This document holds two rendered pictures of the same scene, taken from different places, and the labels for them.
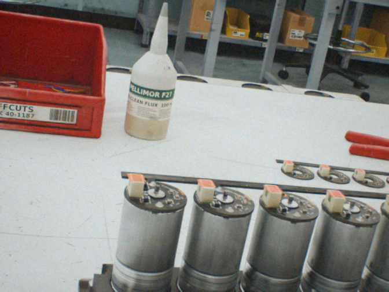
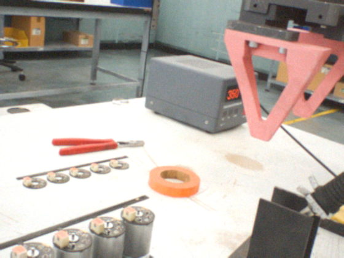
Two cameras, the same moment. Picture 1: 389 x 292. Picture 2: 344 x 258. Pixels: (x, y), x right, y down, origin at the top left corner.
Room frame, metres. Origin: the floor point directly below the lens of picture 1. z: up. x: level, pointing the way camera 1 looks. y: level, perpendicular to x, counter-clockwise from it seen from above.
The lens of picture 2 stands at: (0.01, 0.05, 0.97)
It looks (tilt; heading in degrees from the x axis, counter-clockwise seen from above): 18 degrees down; 326
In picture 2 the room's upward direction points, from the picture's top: 8 degrees clockwise
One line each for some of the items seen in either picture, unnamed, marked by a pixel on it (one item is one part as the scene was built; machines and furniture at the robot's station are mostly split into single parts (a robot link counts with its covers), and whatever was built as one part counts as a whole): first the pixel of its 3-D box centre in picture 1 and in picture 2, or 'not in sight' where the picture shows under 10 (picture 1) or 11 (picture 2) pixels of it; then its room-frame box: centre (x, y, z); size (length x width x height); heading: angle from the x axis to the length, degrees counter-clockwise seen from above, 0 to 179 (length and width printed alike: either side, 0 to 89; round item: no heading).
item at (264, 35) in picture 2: not in sight; (280, 74); (0.24, -0.19, 0.92); 0.07 x 0.07 x 0.09; 25
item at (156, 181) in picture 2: not in sight; (174, 180); (0.40, -0.23, 0.76); 0.06 x 0.06 x 0.01
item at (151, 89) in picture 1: (155, 69); not in sight; (0.47, 0.04, 0.80); 0.03 x 0.03 x 0.10
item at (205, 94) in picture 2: not in sight; (200, 92); (0.62, -0.41, 0.80); 0.15 x 0.12 x 0.10; 20
